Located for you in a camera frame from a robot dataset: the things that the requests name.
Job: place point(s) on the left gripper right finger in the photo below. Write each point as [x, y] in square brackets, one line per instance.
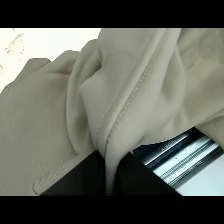
[140, 180]

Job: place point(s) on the beige sweatshirt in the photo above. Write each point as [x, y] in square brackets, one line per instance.
[100, 100]

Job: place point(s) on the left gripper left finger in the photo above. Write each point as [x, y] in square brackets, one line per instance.
[80, 178]

